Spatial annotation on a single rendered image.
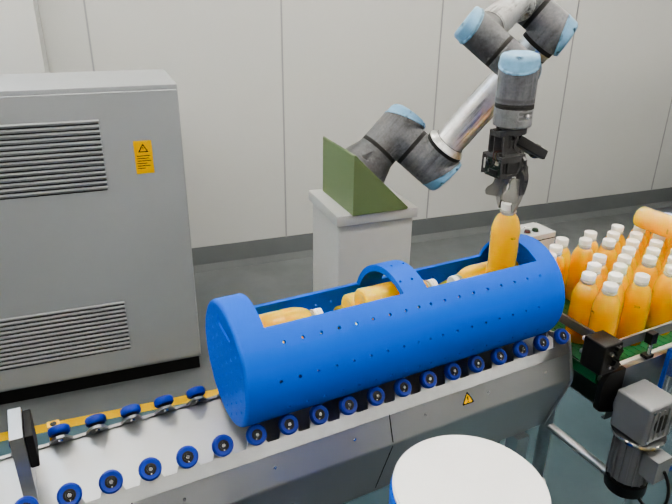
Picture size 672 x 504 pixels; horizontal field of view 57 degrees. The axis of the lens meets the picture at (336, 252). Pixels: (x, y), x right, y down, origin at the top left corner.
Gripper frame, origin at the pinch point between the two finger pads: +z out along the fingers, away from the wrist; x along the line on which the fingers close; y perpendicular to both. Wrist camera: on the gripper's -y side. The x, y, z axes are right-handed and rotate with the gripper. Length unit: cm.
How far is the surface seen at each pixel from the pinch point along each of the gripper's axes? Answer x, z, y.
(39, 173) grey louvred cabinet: -164, 22, 102
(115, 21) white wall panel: -286, -29, 44
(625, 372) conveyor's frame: 22, 47, -30
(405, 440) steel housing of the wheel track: 13, 51, 36
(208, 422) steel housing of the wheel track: -4, 41, 80
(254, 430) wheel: 9, 36, 73
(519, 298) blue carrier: 12.0, 19.9, 4.2
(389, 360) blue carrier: 13, 26, 42
